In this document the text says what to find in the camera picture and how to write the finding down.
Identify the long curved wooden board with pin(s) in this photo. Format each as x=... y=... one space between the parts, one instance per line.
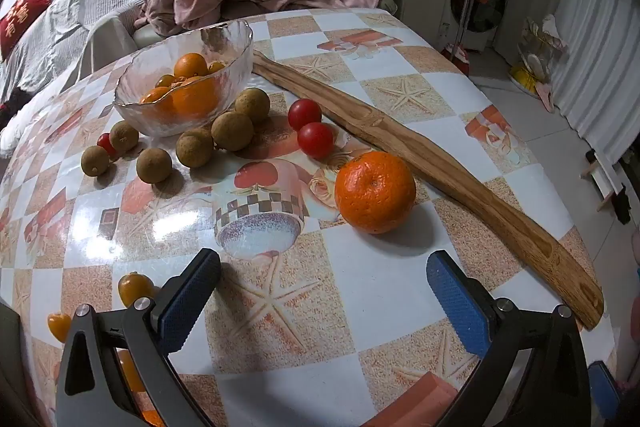
x=380 y=122

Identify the grey striped sofa cover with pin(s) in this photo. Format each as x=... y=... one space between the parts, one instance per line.
x=65 y=22

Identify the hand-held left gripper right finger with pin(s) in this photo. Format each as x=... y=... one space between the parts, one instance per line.
x=455 y=307

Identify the red embroidered cushion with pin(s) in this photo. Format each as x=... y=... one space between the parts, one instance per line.
x=25 y=14

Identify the small red cherry tomato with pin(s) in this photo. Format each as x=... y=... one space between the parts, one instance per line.
x=104 y=143

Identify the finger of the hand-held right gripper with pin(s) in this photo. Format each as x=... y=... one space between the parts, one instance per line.
x=604 y=389

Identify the white curtain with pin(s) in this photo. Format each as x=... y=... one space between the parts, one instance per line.
x=595 y=47

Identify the clear glass bowl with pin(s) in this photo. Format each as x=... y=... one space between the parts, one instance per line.
x=135 y=82

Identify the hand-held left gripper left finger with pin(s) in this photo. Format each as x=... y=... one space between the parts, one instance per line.
x=187 y=302

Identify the small orange kumquat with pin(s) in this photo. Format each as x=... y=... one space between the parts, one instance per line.
x=164 y=81
x=157 y=100
x=216 y=67

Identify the pile of plastic bags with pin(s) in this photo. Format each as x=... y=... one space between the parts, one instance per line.
x=537 y=57

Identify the large orange mandarin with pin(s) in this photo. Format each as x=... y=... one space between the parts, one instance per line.
x=375 y=192

